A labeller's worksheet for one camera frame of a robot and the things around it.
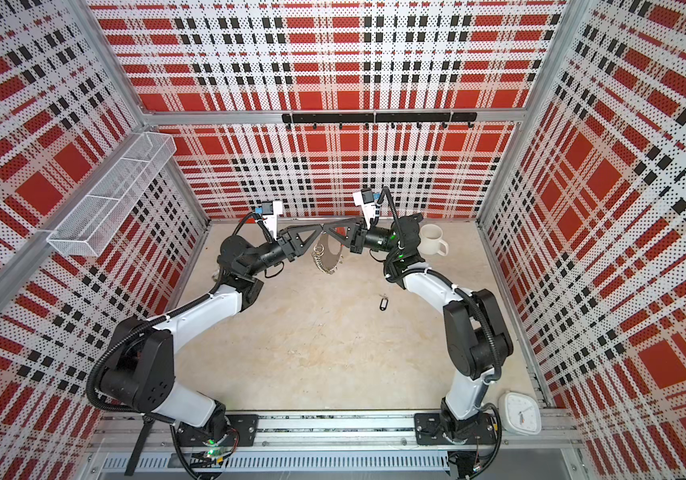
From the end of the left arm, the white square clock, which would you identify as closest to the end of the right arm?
the end of the left arm

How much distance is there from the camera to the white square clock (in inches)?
28.5

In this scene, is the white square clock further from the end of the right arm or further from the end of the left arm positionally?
the end of the left arm

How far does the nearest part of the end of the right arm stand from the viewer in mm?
679

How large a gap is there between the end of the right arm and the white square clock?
0.51 meters
